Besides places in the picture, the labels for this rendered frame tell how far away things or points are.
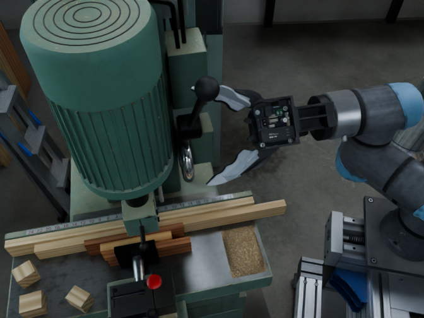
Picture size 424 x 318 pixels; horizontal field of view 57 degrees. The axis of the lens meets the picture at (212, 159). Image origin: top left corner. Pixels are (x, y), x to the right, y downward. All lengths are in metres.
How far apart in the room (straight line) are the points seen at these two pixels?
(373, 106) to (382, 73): 2.45
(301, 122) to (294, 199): 1.58
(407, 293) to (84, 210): 0.93
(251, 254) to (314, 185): 1.34
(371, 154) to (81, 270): 0.69
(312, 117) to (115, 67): 0.28
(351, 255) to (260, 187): 1.07
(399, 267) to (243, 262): 0.43
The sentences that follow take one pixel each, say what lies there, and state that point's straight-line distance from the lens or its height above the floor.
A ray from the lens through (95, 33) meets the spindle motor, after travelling 0.52.
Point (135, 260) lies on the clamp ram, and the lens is 0.92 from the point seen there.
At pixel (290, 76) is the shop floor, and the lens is 2.87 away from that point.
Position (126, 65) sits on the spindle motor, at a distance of 0.51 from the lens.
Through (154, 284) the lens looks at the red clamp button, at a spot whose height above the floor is 1.02.
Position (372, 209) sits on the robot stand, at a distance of 1.22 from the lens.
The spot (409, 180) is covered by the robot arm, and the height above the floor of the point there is 1.27.
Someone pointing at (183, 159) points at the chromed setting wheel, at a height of 1.06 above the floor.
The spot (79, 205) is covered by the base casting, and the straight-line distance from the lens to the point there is 1.22.
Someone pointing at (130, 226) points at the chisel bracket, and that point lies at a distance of 0.86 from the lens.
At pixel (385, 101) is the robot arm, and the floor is 1.38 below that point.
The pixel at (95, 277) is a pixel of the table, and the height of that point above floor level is 0.90.
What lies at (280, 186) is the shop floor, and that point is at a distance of 2.20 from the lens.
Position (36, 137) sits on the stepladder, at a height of 0.51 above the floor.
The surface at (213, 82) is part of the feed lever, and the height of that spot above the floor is 1.44.
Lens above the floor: 1.78
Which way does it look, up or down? 51 degrees down
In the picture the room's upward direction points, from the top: straight up
